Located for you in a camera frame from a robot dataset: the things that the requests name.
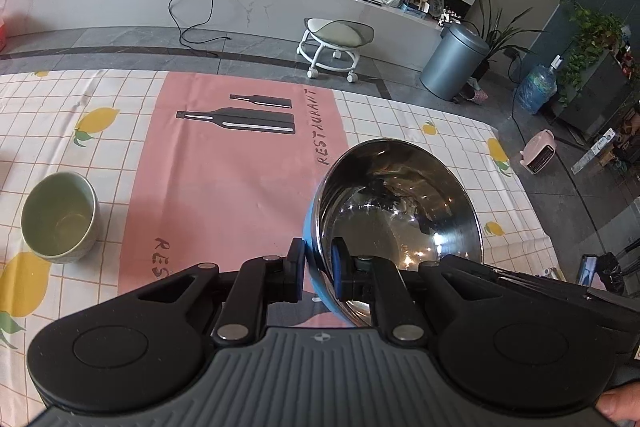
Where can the blue steel bowl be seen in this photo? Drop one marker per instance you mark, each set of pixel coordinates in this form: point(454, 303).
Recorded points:
point(392, 199)

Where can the lemon checked tablecloth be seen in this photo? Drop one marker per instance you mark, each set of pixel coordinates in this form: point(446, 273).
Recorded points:
point(94, 122)

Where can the green potted plant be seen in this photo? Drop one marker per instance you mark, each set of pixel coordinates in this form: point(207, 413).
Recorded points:
point(596, 34)

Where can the green ceramic bowl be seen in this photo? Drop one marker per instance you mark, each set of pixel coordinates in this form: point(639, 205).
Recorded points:
point(60, 220)

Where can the pink space heater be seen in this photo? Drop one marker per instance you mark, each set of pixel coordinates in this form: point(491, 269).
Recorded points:
point(538, 151)

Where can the smartphone on stand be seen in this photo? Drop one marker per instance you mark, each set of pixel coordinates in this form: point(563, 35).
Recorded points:
point(587, 270)

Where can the pink restaurant table runner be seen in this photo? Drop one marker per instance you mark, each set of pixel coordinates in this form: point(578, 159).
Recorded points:
point(227, 172)

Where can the white rolling stool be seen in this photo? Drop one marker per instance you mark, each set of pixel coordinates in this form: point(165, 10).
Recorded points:
point(341, 37)

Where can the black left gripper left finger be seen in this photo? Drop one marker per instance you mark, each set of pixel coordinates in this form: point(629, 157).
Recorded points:
point(246, 294)

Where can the grey metal trash bin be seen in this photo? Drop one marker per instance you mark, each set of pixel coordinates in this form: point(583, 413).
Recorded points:
point(453, 62)

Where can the person's right hand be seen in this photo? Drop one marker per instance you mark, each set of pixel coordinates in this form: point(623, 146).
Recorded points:
point(621, 403)

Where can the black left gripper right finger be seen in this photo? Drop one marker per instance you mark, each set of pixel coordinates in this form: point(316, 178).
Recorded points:
point(377, 282)

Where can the blue water jug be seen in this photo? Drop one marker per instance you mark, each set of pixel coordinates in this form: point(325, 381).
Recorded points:
point(538, 86)

